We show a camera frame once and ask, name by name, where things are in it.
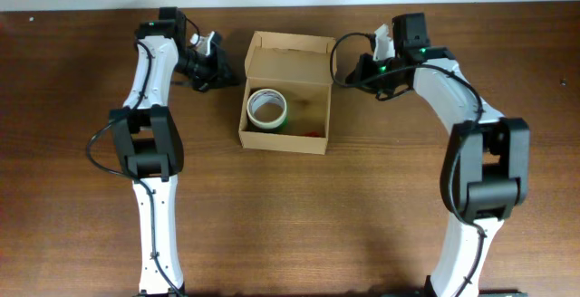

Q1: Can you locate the white masking tape roll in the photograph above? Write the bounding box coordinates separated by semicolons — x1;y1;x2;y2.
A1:
246;89;288;132

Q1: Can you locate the green tape roll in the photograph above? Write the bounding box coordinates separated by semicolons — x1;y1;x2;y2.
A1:
272;118;288;133

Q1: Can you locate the brown cardboard box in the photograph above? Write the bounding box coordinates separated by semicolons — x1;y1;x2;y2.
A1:
238;31;336;155

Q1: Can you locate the orange utility knife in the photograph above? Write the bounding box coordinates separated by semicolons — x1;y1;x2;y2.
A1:
303;131;324;138

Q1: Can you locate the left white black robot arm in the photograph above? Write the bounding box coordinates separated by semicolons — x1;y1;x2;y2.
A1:
110;7;239;296

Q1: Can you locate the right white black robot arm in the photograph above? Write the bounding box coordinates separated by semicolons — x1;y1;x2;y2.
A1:
340;13;530;297

